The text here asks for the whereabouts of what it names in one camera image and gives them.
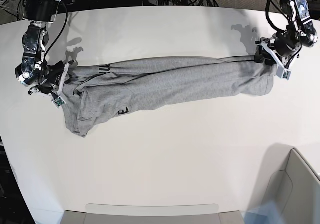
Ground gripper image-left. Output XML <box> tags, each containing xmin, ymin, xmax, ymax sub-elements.
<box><xmin>28</xmin><ymin>60</ymin><xmax>75</xmax><ymax>101</ymax></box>

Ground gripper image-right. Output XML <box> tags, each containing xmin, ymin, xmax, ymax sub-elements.
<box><xmin>254</xmin><ymin>32</ymin><xmax>303</xmax><ymax>69</ymax></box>

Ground grey T-shirt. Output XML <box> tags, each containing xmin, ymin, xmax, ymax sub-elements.
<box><xmin>62</xmin><ymin>56</ymin><xmax>277</xmax><ymax>137</ymax></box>

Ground black robot arm image-left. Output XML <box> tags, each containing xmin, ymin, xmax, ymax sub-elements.
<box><xmin>15</xmin><ymin>0</ymin><xmax>74</xmax><ymax>107</ymax></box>

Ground beige bin at bottom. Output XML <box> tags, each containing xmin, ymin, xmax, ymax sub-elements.
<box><xmin>61</xmin><ymin>203</ymin><xmax>245</xmax><ymax>223</ymax></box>

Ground beige bin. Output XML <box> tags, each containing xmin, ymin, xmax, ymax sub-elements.
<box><xmin>268</xmin><ymin>148</ymin><xmax>320</xmax><ymax>224</ymax></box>
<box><xmin>61</xmin><ymin>203</ymin><xmax>245</xmax><ymax>223</ymax></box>

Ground beige bin at right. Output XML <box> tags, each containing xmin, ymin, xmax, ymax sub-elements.
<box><xmin>268</xmin><ymin>148</ymin><xmax>320</xmax><ymax>224</ymax></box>

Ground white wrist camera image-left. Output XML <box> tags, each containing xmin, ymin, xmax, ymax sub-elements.
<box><xmin>52</xmin><ymin>96</ymin><xmax>66</xmax><ymax>108</ymax></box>

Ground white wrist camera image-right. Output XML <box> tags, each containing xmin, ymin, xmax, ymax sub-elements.
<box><xmin>276</xmin><ymin>66</ymin><xmax>292</xmax><ymax>80</ymax></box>

